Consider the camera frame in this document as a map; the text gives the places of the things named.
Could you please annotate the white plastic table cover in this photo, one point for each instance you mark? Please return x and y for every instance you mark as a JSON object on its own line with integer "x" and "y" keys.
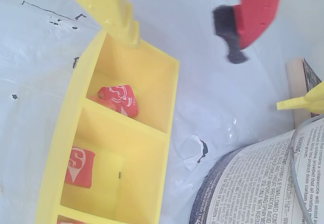
{"x": 215, "y": 95}

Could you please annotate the red cherry Starburst candy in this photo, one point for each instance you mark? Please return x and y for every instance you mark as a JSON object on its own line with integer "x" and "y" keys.
{"x": 67, "y": 221}
{"x": 79, "y": 168}
{"x": 121, "y": 100}

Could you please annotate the paint can with printed label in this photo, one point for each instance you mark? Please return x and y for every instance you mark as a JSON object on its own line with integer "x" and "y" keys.
{"x": 253, "y": 183}

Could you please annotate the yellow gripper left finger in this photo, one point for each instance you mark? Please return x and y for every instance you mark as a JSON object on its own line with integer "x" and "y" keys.
{"x": 106, "y": 6}

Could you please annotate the beige block with dark label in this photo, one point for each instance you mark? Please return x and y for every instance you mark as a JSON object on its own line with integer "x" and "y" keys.
{"x": 296, "y": 87}

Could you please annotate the yellow plastic tool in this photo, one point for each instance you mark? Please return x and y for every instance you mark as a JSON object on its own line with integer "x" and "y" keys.
{"x": 314, "y": 98}

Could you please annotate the yellow three-compartment box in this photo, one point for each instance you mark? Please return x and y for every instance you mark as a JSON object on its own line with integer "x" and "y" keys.
{"x": 152, "y": 82}

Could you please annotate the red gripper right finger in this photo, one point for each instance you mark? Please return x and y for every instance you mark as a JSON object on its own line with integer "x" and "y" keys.
{"x": 258, "y": 9}

